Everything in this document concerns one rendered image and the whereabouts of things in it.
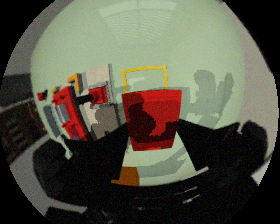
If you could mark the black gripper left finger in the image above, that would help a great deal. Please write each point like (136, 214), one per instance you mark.
(107, 151)

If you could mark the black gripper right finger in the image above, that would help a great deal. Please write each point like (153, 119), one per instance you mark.
(200, 142)

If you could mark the grey rectangular bar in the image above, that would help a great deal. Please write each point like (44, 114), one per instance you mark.
(50, 120)

